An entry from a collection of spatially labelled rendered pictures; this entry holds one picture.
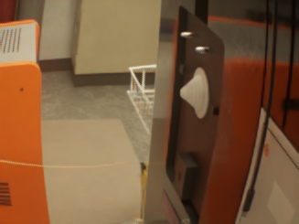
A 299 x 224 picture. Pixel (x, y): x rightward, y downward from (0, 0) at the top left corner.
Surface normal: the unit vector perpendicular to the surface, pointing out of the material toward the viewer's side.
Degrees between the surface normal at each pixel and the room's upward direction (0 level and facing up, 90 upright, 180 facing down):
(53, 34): 90
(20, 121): 90
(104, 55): 90
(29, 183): 90
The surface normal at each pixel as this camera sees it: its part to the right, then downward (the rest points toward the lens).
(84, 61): 0.21, 0.40
